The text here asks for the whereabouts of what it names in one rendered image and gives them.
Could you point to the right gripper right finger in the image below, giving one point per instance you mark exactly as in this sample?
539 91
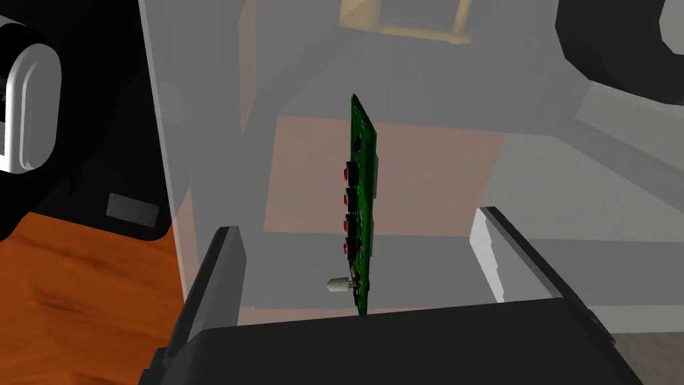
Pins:
494 251

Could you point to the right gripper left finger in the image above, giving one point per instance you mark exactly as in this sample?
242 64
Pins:
222 283

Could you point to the green circuit board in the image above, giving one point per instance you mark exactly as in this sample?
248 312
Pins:
363 214

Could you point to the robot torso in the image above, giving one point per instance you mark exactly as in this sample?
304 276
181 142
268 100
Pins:
101 133

